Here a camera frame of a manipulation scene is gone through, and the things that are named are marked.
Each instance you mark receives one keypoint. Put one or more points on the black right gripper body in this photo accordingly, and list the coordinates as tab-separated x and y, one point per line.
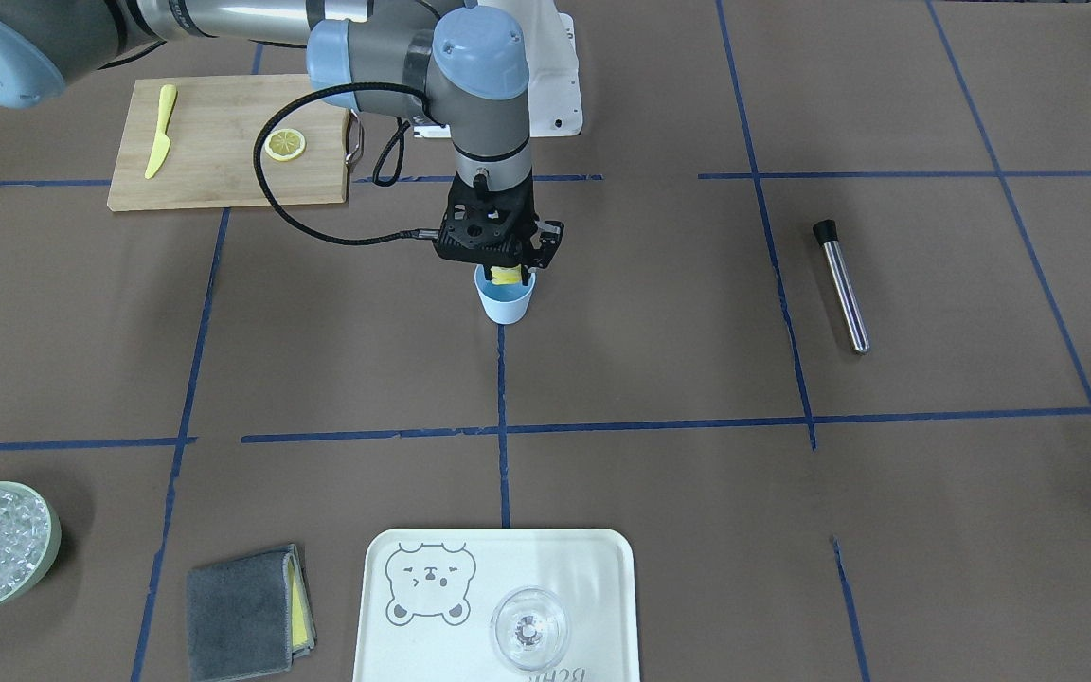
548	241

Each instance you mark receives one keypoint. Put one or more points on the lemon slice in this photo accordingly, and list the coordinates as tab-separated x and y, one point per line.
284	144
507	276

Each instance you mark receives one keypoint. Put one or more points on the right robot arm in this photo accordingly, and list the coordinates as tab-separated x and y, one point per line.
366	56

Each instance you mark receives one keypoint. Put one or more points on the blue paper cup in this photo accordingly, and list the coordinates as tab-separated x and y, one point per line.
503	305

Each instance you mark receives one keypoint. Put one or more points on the lemon slice on board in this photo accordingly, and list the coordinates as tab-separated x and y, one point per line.
284	144

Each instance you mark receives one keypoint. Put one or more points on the wooden cutting board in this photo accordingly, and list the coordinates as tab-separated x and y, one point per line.
213	129

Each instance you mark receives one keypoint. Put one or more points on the steel muddler black tip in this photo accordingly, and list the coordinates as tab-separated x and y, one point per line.
825	233

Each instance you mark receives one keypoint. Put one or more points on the cream bear tray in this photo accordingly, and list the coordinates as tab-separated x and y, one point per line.
429	594

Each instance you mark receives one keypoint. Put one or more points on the yellow plastic knife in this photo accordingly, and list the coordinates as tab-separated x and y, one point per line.
160	149

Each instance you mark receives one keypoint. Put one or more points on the wine glass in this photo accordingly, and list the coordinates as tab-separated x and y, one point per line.
530	630

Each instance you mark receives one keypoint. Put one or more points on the grey folded cloth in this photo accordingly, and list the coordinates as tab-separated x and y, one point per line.
248	617

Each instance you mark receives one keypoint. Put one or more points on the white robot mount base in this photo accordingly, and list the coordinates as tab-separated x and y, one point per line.
555	76

